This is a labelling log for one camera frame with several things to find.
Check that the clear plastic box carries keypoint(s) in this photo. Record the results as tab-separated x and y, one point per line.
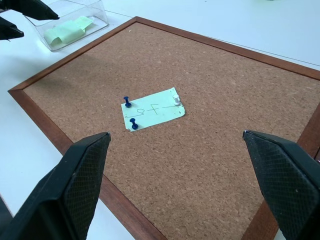
100	17

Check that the cork board with wooden frame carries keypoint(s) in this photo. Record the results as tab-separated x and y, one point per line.
200	75

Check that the blue pushpin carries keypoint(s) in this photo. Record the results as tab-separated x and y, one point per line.
127	102
134	124

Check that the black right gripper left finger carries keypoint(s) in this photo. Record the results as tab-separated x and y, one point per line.
62	190

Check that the pale green crumpled note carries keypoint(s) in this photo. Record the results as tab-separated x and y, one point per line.
62	32

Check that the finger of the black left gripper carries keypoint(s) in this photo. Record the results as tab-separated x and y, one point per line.
8	30
35	10

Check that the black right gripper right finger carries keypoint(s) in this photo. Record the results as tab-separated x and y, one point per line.
287	180

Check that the green note with handwriting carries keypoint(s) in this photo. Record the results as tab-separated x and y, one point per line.
160	112

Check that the white pushpin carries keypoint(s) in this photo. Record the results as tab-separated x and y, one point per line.
176	99

